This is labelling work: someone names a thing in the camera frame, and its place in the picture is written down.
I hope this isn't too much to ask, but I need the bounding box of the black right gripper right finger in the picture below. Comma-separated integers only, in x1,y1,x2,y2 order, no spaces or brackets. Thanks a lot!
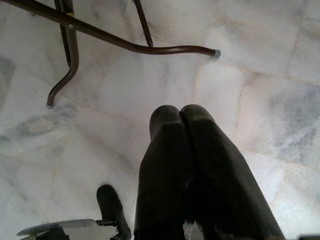
180,104,287,240

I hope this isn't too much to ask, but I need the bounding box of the brown metal folding table leg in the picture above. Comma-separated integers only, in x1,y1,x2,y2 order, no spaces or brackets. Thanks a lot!
0,0,222,109

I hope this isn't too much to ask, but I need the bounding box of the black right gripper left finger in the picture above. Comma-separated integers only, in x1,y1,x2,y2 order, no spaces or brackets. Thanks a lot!
133,104,196,240

